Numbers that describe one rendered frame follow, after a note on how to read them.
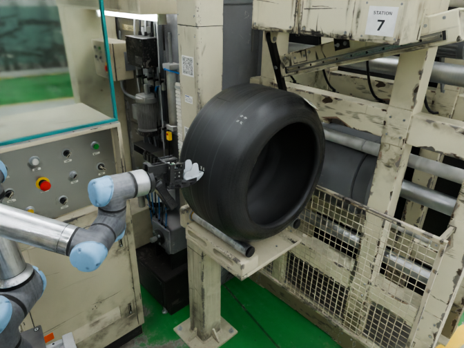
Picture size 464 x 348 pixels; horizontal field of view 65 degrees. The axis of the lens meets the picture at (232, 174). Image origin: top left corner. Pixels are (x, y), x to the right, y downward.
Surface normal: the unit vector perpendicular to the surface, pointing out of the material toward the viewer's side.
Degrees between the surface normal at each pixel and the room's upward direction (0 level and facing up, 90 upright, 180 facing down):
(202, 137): 56
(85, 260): 90
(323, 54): 90
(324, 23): 90
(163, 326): 0
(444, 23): 90
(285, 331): 0
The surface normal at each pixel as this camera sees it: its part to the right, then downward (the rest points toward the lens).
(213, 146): -0.62, -0.22
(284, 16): -0.73, 0.29
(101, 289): 0.65, 0.34
